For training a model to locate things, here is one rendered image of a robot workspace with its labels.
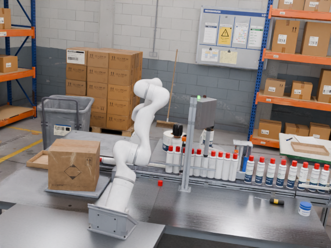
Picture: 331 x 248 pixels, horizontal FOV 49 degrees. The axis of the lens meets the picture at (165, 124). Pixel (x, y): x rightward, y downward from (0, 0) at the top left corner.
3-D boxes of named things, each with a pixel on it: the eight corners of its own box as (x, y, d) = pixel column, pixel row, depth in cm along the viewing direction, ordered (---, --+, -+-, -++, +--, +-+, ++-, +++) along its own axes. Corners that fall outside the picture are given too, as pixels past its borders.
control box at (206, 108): (214, 126, 254) (217, 99, 248) (199, 130, 241) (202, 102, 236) (202, 122, 260) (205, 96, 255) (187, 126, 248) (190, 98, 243)
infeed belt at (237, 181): (292, 191, 267) (293, 185, 266) (294, 196, 259) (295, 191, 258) (76, 162, 285) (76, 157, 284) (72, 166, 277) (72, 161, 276)
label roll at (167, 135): (160, 145, 327) (161, 130, 323) (181, 145, 331) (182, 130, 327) (165, 153, 308) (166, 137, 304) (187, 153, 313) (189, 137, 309)
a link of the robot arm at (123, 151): (134, 182, 205) (146, 143, 214) (102, 172, 204) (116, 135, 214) (133, 187, 216) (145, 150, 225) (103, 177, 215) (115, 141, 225)
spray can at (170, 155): (172, 170, 275) (174, 145, 269) (172, 173, 270) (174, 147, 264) (165, 170, 275) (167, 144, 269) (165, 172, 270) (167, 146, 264)
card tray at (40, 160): (77, 159, 294) (78, 154, 293) (64, 171, 269) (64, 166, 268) (42, 154, 297) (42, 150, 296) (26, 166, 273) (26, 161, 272)
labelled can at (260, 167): (261, 182, 267) (265, 156, 262) (262, 185, 262) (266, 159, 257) (253, 181, 268) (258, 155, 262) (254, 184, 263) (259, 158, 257)
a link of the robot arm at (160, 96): (122, 161, 222) (148, 169, 222) (121, 160, 210) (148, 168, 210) (147, 85, 230) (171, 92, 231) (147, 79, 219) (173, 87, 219)
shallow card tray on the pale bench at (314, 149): (323, 148, 384) (324, 145, 383) (329, 156, 361) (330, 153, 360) (290, 144, 389) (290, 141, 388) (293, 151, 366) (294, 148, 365)
